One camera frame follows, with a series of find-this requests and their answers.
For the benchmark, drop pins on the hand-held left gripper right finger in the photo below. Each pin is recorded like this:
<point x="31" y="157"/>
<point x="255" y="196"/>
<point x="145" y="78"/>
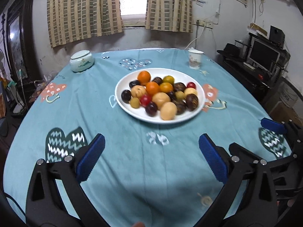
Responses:
<point x="213" y="158"/>

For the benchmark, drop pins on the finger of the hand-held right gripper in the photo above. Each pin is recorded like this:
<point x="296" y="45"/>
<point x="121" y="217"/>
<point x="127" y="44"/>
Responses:
<point x="246" y="152"/>
<point x="273" y="125"/>

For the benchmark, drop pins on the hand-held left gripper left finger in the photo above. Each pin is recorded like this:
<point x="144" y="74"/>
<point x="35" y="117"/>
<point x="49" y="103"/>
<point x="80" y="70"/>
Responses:
<point x="91" y="157"/>

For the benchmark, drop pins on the dark brown water chestnut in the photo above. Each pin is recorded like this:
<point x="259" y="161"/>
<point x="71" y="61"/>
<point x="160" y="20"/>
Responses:
<point x="191" y="102"/>

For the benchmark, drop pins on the white oval plate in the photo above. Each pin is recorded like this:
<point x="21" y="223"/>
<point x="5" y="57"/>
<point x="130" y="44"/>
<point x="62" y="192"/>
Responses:
<point x="135" y="115"/>

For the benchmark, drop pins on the tan round fruit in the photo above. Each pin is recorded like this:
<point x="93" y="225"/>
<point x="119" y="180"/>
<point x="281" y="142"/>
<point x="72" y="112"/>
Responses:
<point x="168" y="111"/>

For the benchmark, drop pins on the small tan longan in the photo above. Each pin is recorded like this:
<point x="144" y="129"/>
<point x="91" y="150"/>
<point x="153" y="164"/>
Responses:
<point x="135" y="102"/>
<point x="180" y="95"/>

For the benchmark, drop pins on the pale yellow round fruit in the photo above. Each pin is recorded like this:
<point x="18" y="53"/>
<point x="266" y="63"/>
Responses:
<point x="190" y="91"/>

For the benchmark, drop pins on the dark purple plum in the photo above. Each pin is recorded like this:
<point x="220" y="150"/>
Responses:
<point x="126" y="96"/>
<point x="171" y="95"/>
<point x="151" y="109"/>
<point x="134" y="84"/>

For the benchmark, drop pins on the red cherry tomato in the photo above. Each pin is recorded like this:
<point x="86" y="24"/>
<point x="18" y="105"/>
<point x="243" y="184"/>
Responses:
<point x="145" y="99"/>
<point x="191" y="85"/>

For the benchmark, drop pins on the pale beige round fruit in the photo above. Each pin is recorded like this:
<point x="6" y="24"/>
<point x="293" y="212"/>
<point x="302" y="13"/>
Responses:
<point x="161" y="100"/>

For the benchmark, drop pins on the beige fruit with brown marks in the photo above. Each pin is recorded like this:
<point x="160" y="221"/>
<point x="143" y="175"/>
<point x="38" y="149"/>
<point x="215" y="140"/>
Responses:
<point x="138" y="91"/>

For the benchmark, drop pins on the yellow-orange round fruit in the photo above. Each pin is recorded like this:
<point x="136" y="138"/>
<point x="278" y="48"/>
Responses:
<point x="168" y="79"/>
<point x="166" y="88"/>

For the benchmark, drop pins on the orange mandarin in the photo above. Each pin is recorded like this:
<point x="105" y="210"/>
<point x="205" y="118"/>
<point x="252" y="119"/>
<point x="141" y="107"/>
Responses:
<point x="152" y="88"/>
<point x="144" y="77"/>

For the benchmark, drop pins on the blue printed tablecloth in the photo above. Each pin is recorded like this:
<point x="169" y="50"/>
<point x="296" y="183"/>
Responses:
<point x="146" y="170"/>

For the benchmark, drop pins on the black computer desk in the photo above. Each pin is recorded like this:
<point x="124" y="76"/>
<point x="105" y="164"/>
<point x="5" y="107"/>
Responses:
<point x="239" y="75"/>

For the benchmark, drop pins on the white remote control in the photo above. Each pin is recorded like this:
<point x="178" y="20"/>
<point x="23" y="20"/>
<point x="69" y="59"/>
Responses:
<point x="249" y="66"/>

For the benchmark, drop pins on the computer monitor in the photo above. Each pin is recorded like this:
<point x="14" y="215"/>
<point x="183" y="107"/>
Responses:
<point x="264" y="54"/>

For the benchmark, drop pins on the black hat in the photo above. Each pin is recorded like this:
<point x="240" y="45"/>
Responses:
<point x="229" y="50"/>

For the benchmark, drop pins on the black speaker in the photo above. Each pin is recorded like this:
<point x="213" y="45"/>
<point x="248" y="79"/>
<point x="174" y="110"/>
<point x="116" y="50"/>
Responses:
<point x="277" y="34"/>

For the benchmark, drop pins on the white green ceramic lidded jar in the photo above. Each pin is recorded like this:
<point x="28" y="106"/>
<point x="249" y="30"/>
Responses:
<point x="81" y="62"/>

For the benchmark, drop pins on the flat cardboard piece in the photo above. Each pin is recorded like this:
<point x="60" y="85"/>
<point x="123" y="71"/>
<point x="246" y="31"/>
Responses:
<point x="256" y="28"/>

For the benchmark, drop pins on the white paper cup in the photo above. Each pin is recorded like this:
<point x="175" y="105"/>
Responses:
<point x="195" y="60"/>

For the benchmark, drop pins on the white power strip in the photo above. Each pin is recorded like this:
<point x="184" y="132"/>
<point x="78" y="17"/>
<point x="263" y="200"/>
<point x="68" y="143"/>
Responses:
<point x="204" y="23"/>

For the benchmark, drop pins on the dark wooden framed painting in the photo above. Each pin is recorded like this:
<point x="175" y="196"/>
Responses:
<point x="19" y="33"/>

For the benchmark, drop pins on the striped beige curtain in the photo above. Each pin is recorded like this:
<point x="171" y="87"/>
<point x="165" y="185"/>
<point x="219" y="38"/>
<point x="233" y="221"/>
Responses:
<point x="82" y="9"/>
<point x="168" y="4"/>

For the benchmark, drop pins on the bright window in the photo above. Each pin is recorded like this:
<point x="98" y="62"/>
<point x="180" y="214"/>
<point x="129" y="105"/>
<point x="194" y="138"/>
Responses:
<point x="133" y="0"/>

